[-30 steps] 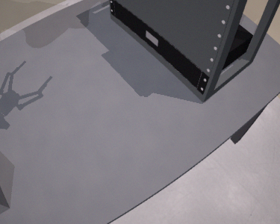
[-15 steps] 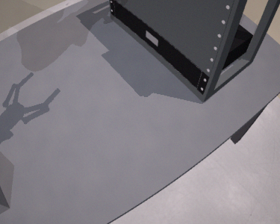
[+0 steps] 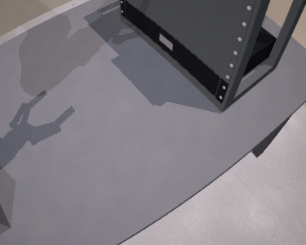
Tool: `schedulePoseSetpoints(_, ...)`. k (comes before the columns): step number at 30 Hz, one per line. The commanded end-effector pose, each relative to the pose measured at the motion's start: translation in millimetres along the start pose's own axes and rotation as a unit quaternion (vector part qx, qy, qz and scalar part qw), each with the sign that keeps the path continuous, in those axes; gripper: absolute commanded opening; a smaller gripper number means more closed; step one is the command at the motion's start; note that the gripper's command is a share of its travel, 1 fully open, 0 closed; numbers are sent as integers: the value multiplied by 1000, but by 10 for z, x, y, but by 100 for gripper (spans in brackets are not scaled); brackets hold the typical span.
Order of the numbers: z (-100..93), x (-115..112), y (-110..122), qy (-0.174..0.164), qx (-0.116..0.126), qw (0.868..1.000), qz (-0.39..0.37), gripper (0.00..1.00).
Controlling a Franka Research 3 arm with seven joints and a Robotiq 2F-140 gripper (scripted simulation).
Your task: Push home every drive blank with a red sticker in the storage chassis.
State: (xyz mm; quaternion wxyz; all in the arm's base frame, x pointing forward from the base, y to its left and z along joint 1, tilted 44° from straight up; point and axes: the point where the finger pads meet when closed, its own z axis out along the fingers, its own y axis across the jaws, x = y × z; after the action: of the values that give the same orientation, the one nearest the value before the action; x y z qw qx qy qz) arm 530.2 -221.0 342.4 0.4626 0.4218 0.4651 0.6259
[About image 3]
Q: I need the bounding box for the dark grey server rack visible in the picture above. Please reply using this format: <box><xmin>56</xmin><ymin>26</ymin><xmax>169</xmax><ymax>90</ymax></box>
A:
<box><xmin>119</xmin><ymin>0</ymin><xmax>306</xmax><ymax>113</ymax></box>

